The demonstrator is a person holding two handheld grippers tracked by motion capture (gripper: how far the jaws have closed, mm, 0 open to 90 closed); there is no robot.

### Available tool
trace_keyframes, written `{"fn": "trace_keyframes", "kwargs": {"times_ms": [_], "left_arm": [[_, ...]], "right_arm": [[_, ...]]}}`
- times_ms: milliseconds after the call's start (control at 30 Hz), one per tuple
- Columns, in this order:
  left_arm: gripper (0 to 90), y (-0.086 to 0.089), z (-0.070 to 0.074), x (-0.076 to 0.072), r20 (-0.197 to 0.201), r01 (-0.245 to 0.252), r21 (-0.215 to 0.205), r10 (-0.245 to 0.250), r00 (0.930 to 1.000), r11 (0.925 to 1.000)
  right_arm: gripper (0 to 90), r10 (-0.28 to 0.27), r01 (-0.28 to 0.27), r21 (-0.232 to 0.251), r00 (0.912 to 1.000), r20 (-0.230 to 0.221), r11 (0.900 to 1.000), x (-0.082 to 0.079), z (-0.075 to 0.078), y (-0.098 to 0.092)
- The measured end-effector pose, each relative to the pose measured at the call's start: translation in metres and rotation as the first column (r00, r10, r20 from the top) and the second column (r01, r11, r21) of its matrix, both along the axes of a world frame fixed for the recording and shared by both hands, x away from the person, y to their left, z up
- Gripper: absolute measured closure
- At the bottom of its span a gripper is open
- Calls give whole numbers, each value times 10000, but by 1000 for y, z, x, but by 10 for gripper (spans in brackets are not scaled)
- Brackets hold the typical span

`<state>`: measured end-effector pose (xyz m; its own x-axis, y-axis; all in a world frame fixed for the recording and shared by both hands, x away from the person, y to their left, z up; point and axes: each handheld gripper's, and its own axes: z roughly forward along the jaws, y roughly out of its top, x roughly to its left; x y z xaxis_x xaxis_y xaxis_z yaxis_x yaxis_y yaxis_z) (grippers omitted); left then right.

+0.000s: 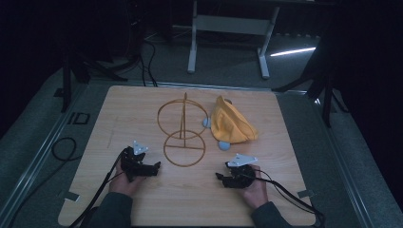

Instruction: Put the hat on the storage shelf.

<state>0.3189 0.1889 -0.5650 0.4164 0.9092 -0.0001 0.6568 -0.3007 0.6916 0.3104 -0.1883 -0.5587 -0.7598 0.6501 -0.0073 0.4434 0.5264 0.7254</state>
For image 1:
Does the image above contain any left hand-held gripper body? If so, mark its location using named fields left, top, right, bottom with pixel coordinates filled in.
left=120, top=140, right=149, bottom=183

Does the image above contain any white desk frame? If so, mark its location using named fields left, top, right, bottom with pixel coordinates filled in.
left=186, top=0, right=281, bottom=80

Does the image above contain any thin black floor cable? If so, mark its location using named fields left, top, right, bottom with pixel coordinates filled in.
left=139, top=39, right=159, bottom=87

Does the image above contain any black looped floor cable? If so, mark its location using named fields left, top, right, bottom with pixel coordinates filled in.
left=50, top=137, right=84, bottom=162

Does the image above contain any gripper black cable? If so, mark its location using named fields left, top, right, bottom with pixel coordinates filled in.
left=67, top=151, right=125, bottom=228
left=252, top=167, right=327, bottom=228

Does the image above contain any yellow cloth hat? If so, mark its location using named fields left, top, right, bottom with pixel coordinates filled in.
left=210, top=95, right=259, bottom=144

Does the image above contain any black tripod stand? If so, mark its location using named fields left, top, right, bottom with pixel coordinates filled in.
left=272, top=37, right=350, bottom=129
left=52, top=47, right=129, bottom=113

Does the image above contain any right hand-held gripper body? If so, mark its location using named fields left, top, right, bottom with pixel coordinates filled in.
left=224, top=153, right=259, bottom=190

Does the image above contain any person's left hand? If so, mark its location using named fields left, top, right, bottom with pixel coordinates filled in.
left=108, top=169, right=145, bottom=200

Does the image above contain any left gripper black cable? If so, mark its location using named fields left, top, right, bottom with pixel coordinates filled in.
left=67, top=151, right=125, bottom=228

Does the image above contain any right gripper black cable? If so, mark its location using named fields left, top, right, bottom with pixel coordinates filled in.
left=252, top=167, right=327, bottom=228

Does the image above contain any person's right hand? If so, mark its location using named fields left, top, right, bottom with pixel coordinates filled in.
left=241, top=164, right=270, bottom=210

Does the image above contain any gold wire hat stand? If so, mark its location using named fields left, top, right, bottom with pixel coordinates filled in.
left=157, top=91, right=210, bottom=168

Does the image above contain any metal floor rail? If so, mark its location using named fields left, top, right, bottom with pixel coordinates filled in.
left=312, top=98, right=378, bottom=228
left=0, top=83, right=89, bottom=222

